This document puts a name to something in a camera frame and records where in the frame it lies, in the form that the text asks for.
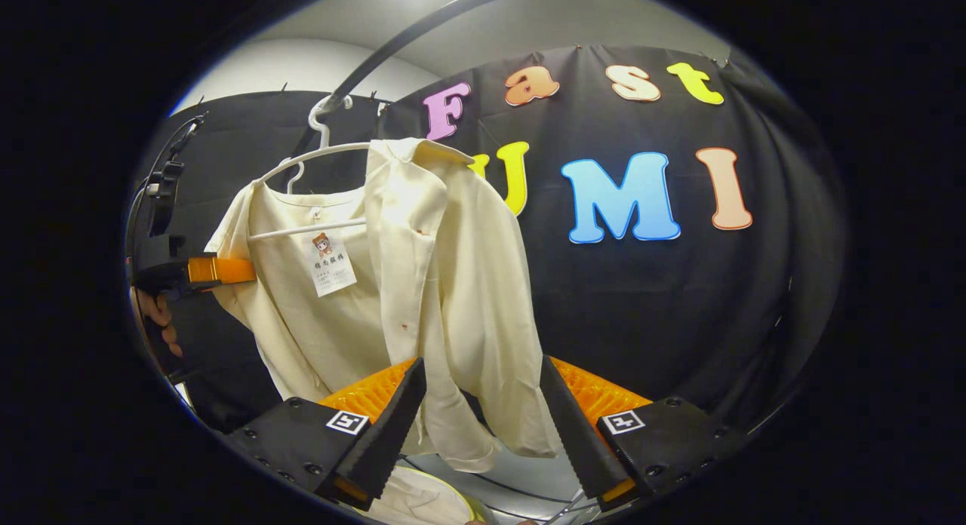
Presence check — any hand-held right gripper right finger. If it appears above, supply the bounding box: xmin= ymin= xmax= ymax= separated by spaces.
xmin=540 ymin=355 xmax=744 ymax=514

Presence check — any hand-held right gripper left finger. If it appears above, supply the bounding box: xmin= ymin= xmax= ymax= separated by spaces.
xmin=226 ymin=357 xmax=427 ymax=511

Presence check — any white mesh laundry hamper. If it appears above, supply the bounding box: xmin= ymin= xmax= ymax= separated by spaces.
xmin=362 ymin=465 xmax=491 ymax=525

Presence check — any cream shirt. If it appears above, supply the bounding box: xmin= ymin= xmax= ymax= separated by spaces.
xmin=205 ymin=138 xmax=563 ymax=473

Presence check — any black clothes rack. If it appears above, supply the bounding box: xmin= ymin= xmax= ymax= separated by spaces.
xmin=291 ymin=0 xmax=544 ymax=160

